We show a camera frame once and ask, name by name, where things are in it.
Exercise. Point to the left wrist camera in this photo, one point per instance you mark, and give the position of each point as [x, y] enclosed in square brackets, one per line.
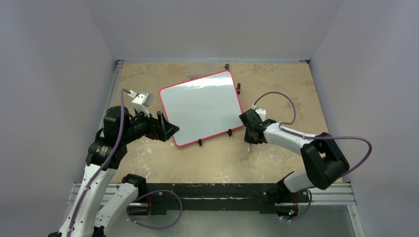
[141, 102]

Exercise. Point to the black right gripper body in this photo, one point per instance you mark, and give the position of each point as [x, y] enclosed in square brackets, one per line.
[250, 131]

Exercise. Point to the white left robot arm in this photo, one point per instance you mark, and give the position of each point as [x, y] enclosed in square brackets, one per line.
[88, 217]

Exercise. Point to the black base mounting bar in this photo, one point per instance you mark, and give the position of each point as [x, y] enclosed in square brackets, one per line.
[264, 198]

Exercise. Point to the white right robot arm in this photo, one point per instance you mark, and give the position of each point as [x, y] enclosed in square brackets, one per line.
[322, 158]

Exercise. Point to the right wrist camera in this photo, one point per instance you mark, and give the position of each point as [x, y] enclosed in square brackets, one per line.
[260, 111]

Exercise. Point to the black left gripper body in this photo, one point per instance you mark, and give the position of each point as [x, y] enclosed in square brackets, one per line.
[143, 125]

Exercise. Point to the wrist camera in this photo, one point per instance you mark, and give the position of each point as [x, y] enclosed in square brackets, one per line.
[141, 102]
[260, 111]

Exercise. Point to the red framed whiteboard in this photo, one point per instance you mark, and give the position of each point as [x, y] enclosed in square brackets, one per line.
[202, 108]

